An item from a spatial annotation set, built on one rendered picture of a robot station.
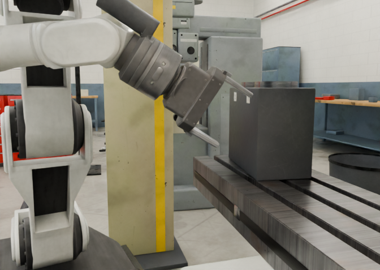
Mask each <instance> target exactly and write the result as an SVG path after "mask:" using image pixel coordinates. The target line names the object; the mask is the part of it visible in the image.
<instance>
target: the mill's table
mask: <svg viewBox="0 0 380 270"><path fill-rule="evenodd" d="M193 185H194V186H195V187H196V188H197V189H198V190H199V192H200V193H202V194H203V196H204V197H206V198H207V200H208V201H210V203H211V204H212V205H213V206H214V207H215V208H216V209H217V210H218V211H219V212H220V213H221V214H222V215H223V217H224V218H225V219H226V220H227V221H228V222H229V223H230V224H231V225H232V226H233V227H234V228H235V229H236V230H237V231H238V232H239V233H240V234H241V235H242V236H243V237H244V238H245V239H246V240H247V241H248V243H249V244H250V245H251V246H252V247H253V248H254V249H255V250H256V251H257V252H258V253H259V254H260V255H261V256H262V257H263V258H264V259H265V260H266V261H267V262H268V263H269V264H270V265H271V266H272V267H273V269H274V270H380V195H378V194H375V193H373V192H371V191H368V190H365V189H363V188H360V187H357V186H355V185H352V184H350V183H347V182H345V181H342V180H339V179H337V178H334V177H332V176H329V175H327V174H324V173H321V172H318V171H316V170H314V169H312V177H311V178H309V179H284V180H270V181H257V180H255V179H254V178H253V177H251V176H250V175H249V174H248V173H247V172H246V171H244V170H243V169H242V168H241V167H240V166H239V165H237V164H236V163H235V162H233V161H232V160H231V159H230V158H229V156H228V155H214V159H212V158H211V157H209V156H195V157H193Z"/></svg>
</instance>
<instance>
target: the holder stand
mask: <svg viewBox="0 0 380 270"><path fill-rule="evenodd" d="M241 85H242V86H243V87H244V88H246V89H247V90H249V91H250V92H252V93H253V96H252V97H251V98H250V97H248V96H246V95H245V94H243V93H242V92H240V91H239V90H237V89H236V88H230V115H229V153H228V156H229V158H230V159H231V160H232V161H233V162H235V163H236V164H237V165H239V166H240V167H241V168H242V169H243V170H244V171H246V172H247V173H248V174H249V175H250V176H251V177H253V178H254V179H255V180H257V181H270V180H284V179H309V178H311V177H312V154H313V131H314V107H315V95H316V89H315V88H298V82H293V81H269V82H241Z"/></svg>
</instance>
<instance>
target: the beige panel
mask: <svg viewBox="0 0 380 270"><path fill-rule="evenodd" d="M129 1H131V2H132V3H134V4H135V5H136V6H138V7H139V8H141V9H142V10H144V11H145V12H147V13H148V14H149V15H151V16H152V17H154V18H155V19H157V20H158V21H160V24H159V26H158V27H157V29H156V31H155V32H154V34H153V37H155V38H156V39H158V40H160V42H162V43H164V44H165V45H167V46H168V47H170V48H171V49H172V0H129ZM118 73H119V70H117V69H115V68H114V67H112V68H104V67H103V88H104V106H105V140H106V174H107V208H108V227H109V237H110V238H112V239H114V240H115V241H117V242H118V243H119V244H120V245H121V246H122V245H127V247H128V248H129V249H130V251H131V253H133V255H134V257H135V258H136V259H137V261H138V262H139V264H140V265H141V266H142V268H143V270H169V269H176V268H183V267H187V266H188V262H187V260H186V258H185V256H184V254H183V252H182V250H181V248H180V246H179V244H178V242H177V240H176V238H175V236H174V153H173V112H171V111H169V110H168V109H166V108H165V107H164V105H163V102H162V101H163V95H162V96H159V97H158V98H157V99H156V100H152V99H151V98H149V97H148V96H146V95H144V94H143V93H141V92H139V91H138V90H136V89H134V88H133V87H131V86H130V85H128V84H126V83H125V82H123V81H121V80H120V79H119V74H118Z"/></svg>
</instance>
